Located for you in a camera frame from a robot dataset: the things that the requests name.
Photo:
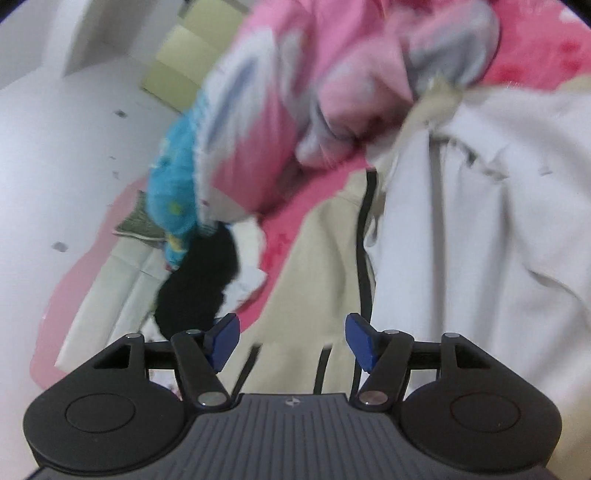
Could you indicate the pink white grey quilt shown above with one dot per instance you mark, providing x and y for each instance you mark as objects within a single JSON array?
[{"x": 258, "y": 115}]

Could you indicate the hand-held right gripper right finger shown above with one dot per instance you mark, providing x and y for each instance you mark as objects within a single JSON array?
[{"x": 361, "y": 342}]

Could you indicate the black cloth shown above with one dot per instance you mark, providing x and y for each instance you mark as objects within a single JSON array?
[{"x": 198, "y": 277}]

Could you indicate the cream cloth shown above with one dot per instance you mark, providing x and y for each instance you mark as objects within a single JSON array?
[{"x": 111, "y": 295}]

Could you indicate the olive green cloth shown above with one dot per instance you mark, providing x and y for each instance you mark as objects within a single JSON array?
[{"x": 138, "y": 226}]

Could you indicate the blue printed cloth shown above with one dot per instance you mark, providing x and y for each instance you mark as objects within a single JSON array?
[{"x": 171, "y": 194}]

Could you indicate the white garment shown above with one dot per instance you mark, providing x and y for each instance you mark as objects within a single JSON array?
[{"x": 485, "y": 230}]

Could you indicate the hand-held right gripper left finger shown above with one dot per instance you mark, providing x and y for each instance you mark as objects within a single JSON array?
[{"x": 224, "y": 342}]

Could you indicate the pink floral blanket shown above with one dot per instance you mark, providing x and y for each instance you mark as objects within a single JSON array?
[{"x": 545, "y": 46}]

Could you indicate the yellow-green cabinet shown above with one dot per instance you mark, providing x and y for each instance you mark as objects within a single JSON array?
[{"x": 184, "y": 50}]

